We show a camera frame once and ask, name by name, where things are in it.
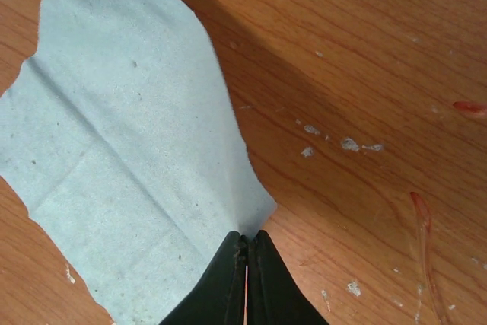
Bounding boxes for light blue cleaning cloth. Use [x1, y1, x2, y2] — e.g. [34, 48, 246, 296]
[1, 0, 275, 324]

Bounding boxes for thin brown frame glasses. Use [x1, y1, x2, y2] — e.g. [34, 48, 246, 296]
[409, 100, 486, 324]

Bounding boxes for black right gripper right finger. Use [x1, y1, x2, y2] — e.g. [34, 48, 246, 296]
[247, 230, 327, 325]

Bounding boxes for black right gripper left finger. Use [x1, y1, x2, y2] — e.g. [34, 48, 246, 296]
[161, 231, 247, 325]

